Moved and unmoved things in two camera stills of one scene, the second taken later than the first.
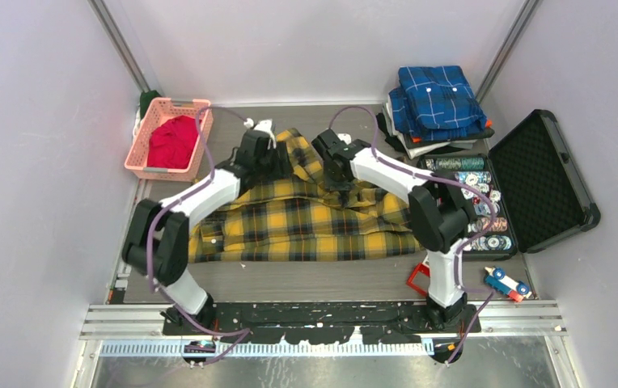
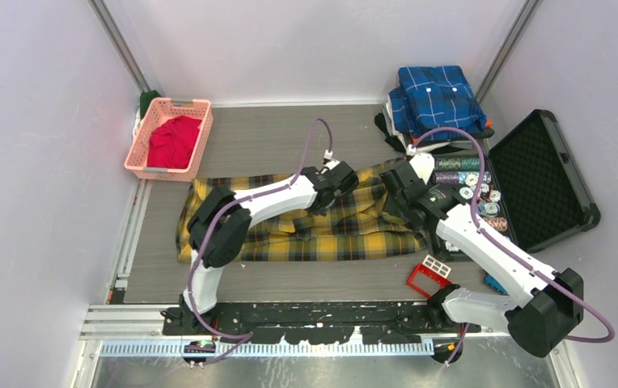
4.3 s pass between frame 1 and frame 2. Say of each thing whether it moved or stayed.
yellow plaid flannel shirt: moved
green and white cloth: stayed
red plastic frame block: stayed
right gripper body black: moved
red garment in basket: stayed
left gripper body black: moved
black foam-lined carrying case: stayed
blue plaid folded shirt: stayed
